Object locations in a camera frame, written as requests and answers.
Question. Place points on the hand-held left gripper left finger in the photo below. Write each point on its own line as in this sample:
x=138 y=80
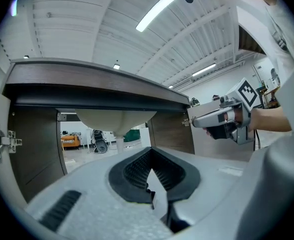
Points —
x=99 y=204

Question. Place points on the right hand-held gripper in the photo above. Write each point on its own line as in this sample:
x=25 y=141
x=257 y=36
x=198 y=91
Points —
x=247 y=95

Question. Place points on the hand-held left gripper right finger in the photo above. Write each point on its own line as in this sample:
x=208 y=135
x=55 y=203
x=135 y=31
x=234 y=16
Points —
x=207 y=184

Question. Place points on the dark wood sink cabinet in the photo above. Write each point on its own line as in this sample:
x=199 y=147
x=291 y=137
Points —
x=87 y=84

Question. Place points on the person's right forearm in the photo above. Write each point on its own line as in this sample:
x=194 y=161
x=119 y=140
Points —
x=269 y=119

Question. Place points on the white sink basin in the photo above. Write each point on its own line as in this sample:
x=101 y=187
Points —
x=115 y=121

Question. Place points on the person's right hand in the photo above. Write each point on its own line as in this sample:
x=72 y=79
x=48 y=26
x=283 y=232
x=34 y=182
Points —
x=232 y=117

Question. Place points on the metal door hinge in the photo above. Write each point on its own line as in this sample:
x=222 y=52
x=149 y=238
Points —
x=10 y=141
x=185 y=122

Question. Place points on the white drain pipe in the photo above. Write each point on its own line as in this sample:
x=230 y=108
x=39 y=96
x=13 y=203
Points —
x=119 y=145

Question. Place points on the white drawer cabinet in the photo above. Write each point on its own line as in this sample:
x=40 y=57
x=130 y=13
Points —
x=88 y=139

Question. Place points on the orange sofa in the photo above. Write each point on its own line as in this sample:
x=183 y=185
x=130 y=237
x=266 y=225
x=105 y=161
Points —
x=70 y=142

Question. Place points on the person's white shirt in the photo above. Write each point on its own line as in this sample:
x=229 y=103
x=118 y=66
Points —
x=282 y=134

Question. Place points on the green bathtub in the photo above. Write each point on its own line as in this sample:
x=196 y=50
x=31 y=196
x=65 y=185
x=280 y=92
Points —
x=132 y=135

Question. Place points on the dark wooden wall cabinet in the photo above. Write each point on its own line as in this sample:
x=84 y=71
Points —
x=249 y=41

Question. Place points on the metal corner bracket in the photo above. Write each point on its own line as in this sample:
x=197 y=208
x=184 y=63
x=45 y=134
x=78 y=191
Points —
x=61 y=117

